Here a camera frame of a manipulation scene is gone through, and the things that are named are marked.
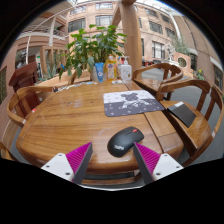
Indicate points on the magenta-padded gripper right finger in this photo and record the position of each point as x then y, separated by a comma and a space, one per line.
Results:
166, 165

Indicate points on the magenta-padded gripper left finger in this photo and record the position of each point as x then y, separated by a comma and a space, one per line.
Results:
56, 165

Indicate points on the black computer mouse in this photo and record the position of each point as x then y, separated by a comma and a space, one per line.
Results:
125, 142

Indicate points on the grey printed mouse pad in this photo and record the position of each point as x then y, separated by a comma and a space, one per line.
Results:
133, 105

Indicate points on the wooden armchair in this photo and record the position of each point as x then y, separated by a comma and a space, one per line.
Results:
190, 133
74, 77
150, 83
20, 100

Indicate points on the black notebook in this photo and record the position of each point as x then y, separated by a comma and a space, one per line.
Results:
182, 114

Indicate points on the spiky agave plant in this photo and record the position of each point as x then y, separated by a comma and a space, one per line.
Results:
50, 72

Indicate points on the yellow flowering potted plant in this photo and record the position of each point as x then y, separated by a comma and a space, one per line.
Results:
199, 74

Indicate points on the clear plastic packet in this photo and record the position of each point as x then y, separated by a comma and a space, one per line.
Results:
119, 81

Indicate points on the clear pump dispenser bottle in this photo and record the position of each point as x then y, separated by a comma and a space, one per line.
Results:
126, 72

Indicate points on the blue squeeze tube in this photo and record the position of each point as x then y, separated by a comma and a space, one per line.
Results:
99, 71

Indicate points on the yellow liquid bottle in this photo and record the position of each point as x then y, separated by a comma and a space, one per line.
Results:
111, 70

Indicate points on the large green potted plant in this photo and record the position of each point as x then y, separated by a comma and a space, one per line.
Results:
91, 46

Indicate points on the wooden support pillar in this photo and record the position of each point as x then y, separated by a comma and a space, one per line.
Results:
131, 36

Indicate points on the dark red wooden pedestal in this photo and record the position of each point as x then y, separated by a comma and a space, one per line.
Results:
24, 76

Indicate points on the white statue on pedestal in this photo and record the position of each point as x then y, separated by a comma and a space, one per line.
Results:
170, 52

